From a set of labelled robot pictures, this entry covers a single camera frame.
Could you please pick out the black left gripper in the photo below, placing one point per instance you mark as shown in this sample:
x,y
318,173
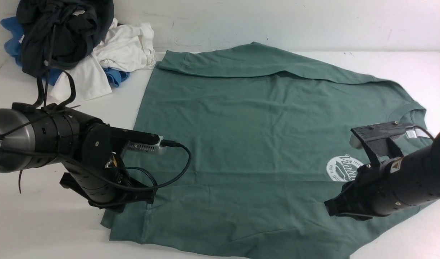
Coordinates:
x,y
95,172

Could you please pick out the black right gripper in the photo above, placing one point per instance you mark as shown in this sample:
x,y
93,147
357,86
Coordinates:
x,y
355,198

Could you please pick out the green long-sleeved shirt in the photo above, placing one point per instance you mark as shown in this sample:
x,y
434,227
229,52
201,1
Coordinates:
x,y
269,135

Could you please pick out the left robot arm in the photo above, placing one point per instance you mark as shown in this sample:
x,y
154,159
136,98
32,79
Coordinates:
x,y
30,137

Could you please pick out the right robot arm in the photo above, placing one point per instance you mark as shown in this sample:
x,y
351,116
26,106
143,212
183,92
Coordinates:
x,y
391,181

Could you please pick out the white crumpled garment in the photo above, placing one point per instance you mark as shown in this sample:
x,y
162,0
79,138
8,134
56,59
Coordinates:
x,y
125,48

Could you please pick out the black crumpled garment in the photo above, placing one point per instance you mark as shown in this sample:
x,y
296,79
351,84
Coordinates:
x,y
63,31

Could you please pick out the blue crumpled garment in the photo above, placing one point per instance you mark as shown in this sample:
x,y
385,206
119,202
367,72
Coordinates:
x,y
13,48

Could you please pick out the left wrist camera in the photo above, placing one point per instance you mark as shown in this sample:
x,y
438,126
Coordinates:
x,y
123,140

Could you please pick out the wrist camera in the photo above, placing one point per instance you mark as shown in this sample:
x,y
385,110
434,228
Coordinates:
x,y
369,133
123,140

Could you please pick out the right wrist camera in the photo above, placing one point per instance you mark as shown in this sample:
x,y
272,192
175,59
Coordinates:
x,y
369,133

